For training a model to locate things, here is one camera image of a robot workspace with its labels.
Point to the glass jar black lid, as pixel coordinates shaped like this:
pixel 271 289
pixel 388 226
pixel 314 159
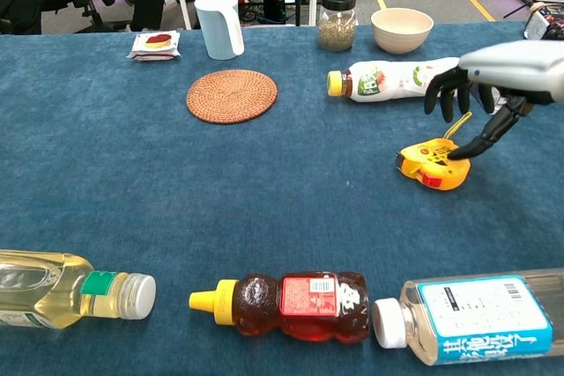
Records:
pixel 337 28

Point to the thin black rod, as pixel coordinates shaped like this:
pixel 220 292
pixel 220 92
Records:
pixel 529 5

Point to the blue table mat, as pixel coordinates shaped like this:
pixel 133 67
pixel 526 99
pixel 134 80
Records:
pixel 282 200

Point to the round woven coaster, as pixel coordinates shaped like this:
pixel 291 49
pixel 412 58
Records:
pixel 231 96

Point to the bear shaped honey bottle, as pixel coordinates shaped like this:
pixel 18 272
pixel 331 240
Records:
pixel 308 305

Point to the yellow tape measure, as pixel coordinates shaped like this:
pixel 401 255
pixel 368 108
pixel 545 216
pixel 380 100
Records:
pixel 432 169

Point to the white drink bottle yellow cap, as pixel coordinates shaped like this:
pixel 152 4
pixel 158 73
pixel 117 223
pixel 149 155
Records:
pixel 383 81

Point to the black box device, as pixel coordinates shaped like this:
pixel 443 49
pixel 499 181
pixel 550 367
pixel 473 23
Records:
pixel 274 8

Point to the clear square bottle blue label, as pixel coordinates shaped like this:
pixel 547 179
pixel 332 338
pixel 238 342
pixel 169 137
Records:
pixel 476 314

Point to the pale yellow liquid bottle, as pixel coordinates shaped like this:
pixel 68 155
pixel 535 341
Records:
pixel 53 288

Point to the black office chair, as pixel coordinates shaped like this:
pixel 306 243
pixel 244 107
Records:
pixel 90 10

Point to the beige bowl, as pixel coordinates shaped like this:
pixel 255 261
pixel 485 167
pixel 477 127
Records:
pixel 401 32

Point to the white snack packet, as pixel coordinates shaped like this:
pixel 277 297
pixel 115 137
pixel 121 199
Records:
pixel 154 46

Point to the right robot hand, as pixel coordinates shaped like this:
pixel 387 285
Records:
pixel 520 70

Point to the dark soy sauce bottle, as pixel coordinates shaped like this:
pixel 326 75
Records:
pixel 548 24

